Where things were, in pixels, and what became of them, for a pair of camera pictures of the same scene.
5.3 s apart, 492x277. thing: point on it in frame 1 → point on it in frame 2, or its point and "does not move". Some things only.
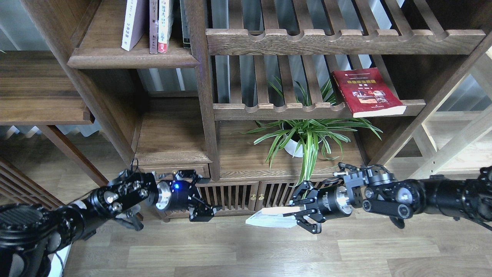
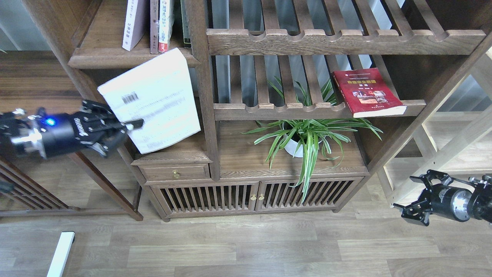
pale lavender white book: [135, 22] does not move
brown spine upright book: [153, 27] does not move
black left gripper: [178, 195] → [58, 132]
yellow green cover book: [273, 216] → [160, 92]
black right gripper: [333, 202] → [446, 200]
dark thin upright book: [185, 5] does not move
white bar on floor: [58, 262] does not move
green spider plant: [304, 137] does not move
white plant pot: [294, 147] does not move
